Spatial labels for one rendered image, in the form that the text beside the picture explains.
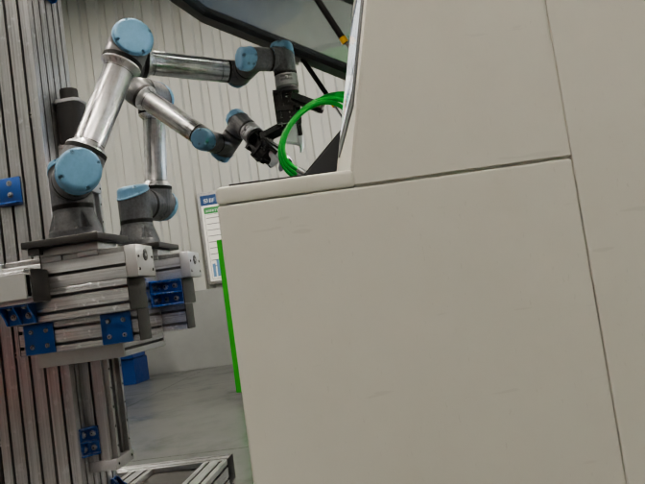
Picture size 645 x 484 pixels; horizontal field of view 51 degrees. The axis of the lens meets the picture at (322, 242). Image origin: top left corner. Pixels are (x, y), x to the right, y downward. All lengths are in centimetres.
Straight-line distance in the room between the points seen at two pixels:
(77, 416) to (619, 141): 172
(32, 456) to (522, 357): 163
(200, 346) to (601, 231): 800
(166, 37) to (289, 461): 875
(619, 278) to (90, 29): 927
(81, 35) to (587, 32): 916
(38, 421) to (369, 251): 147
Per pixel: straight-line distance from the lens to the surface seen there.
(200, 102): 922
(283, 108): 219
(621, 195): 119
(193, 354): 898
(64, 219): 203
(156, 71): 223
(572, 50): 122
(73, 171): 191
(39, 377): 229
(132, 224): 249
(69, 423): 226
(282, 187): 108
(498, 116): 115
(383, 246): 108
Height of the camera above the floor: 80
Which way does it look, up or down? 4 degrees up
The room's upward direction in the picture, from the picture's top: 8 degrees counter-clockwise
